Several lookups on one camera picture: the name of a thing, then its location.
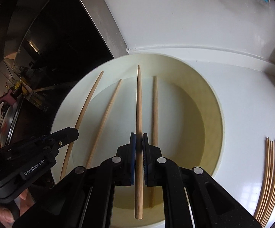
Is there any wooden chopstick nine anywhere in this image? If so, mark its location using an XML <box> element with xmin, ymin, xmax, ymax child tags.
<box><xmin>149</xmin><ymin>76</ymin><xmax>158</xmax><ymax>208</ymax></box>

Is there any wooden chopstick ten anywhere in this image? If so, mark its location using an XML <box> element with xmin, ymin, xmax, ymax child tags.
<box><xmin>85</xmin><ymin>79</ymin><xmax>122</xmax><ymax>169</ymax></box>

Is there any wooden chopstick one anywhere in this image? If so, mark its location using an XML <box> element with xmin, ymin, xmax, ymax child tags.
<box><xmin>59</xmin><ymin>70</ymin><xmax>104</xmax><ymax>181</ymax></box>

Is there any wooden chopstick eleven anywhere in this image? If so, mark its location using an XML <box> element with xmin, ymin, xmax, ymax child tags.
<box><xmin>135</xmin><ymin>65</ymin><xmax>143</xmax><ymax>220</ymax></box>

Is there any wooden chopstick two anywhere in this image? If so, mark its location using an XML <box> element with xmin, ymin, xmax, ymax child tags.
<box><xmin>253</xmin><ymin>137</ymin><xmax>270</xmax><ymax>218</ymax></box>

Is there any wooden chopstick three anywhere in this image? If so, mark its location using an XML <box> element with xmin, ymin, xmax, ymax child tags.
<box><xmin>254</xmin><ymin>137</ymin><xmax>272</xmax><ymax>223</ymax></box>

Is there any wooden chopstick four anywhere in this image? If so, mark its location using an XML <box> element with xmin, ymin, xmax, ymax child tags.
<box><xmin>257</xmin><ymin>137</ymin><xmax>274</xmax><ymax>223</ymax></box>

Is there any wooden chopstick five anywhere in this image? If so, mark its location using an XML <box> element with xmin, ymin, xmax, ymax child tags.
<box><xmin>258</xmin><ymin>140</ymin><xmax>275</xmax><ymax>222</ymax></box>

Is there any person left hand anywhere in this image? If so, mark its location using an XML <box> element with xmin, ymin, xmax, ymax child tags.
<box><xmin>0</xmin><ymin>188</ymin><xmax>35</xmax><ymax>227</ymax></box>

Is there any pot with glass lid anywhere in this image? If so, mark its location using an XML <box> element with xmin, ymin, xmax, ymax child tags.
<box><xmin>0</xmin><ymin>89</ymin><xmax>23</xmax><ymax>148</ymax></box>

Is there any white round basin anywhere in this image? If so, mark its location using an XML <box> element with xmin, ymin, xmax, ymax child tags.
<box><xmin>50</xmin><ymin>52</ymin><xmax>225</xmax><ymax>228</ymax></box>

